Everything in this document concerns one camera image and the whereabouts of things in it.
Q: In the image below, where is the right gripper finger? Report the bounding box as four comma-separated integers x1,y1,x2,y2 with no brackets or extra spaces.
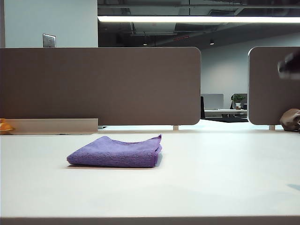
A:
277,52,300,80

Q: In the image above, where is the purple microfiber cloth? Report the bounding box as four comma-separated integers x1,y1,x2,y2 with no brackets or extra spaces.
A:
66,134,163,168

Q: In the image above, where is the narrow brown desk divider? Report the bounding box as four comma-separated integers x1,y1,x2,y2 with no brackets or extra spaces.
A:
247,46,300,126

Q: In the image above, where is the crumpled brown bag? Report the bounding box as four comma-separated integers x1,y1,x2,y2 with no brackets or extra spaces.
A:
280,108,300,131

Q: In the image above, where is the grey background desk screen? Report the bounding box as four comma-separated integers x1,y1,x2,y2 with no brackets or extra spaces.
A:
232,93,248,110
201,93,225,110

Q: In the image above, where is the small potted green plant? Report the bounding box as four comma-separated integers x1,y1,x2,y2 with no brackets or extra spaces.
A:
232,94,246,110

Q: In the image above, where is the white background desk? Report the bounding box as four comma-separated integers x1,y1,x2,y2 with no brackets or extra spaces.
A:
204,108,248,118

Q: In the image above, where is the long ceiling light strip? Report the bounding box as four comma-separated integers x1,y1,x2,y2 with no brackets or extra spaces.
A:
97,15,300,23

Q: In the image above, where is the wide brown desk divider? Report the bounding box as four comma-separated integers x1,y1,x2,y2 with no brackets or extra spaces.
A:
0,46,202,126

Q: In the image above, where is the long beige box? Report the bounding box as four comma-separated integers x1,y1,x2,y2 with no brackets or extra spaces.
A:
7,118,99,135

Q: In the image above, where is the orange object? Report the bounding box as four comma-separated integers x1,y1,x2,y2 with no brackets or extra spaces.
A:
0,118,16,135

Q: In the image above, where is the grey ceiling air duct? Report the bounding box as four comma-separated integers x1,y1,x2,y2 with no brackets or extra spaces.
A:
130,22,178,36

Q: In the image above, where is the metal wall switch plate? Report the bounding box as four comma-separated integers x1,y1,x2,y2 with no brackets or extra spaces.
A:
42,33,57,48

